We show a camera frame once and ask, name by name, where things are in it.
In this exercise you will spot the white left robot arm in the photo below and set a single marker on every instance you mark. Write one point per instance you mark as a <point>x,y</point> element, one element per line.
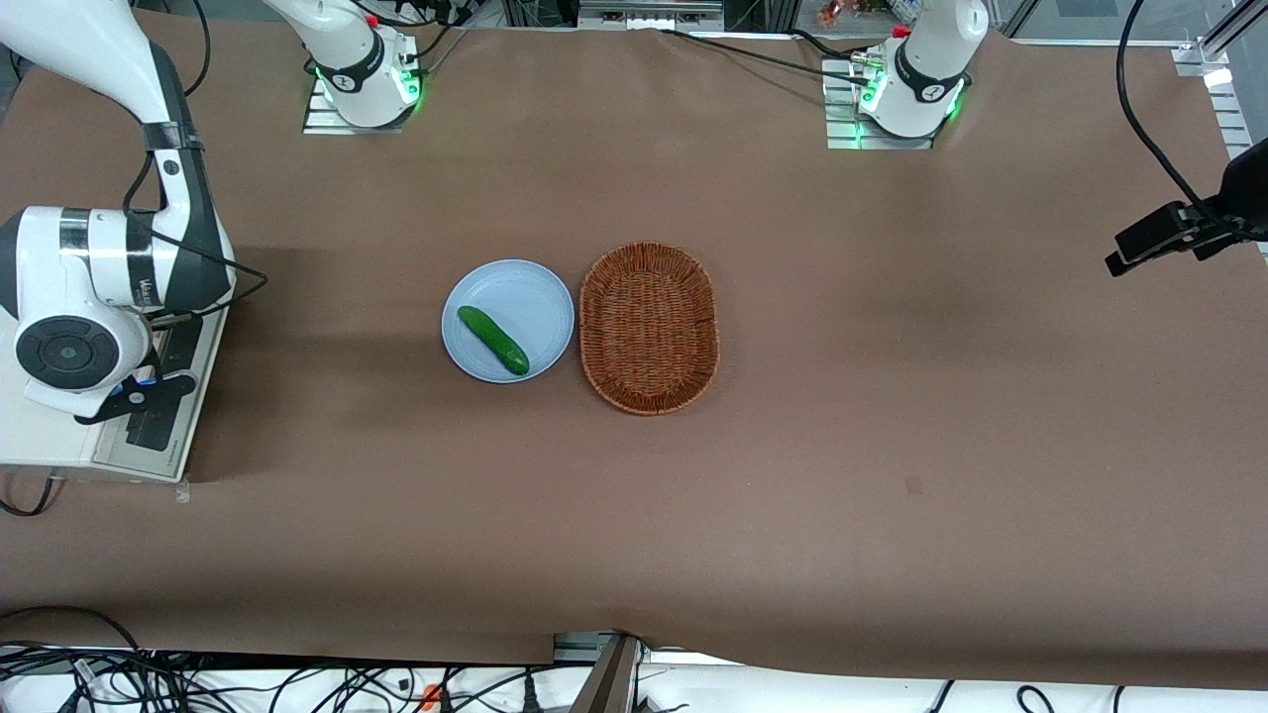
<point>931,59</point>

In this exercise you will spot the white toaster oven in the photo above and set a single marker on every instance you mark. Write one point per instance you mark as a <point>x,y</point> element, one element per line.
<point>40,441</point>

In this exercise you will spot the brown table cover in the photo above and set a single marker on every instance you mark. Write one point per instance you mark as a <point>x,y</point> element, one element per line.
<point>892,446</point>

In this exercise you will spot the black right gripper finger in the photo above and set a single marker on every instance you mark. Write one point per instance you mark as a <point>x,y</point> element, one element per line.
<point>158,388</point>

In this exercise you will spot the light blue plate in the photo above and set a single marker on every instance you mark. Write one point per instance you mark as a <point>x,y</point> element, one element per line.
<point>525,297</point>

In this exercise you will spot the green cucumber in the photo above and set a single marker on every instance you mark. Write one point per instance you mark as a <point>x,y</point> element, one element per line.
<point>493,341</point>

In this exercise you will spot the brown wicker basket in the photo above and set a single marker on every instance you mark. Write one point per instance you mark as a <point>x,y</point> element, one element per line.
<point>649,332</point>

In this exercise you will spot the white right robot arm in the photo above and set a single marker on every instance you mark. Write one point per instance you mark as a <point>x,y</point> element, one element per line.
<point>89,257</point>

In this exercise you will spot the glass oven door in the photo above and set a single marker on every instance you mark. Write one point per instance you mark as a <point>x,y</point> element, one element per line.
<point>158,428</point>

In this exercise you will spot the dark frame post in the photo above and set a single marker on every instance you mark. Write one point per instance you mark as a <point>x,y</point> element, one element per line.
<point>606,678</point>

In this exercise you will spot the aluminium frame profile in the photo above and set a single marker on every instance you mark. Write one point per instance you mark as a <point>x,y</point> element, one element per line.
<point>1228,89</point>

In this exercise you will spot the metal frame beam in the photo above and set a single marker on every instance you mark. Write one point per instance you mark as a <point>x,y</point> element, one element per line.
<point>649,14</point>

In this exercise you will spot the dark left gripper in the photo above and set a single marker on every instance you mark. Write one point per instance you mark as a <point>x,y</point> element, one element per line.
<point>1240,190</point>

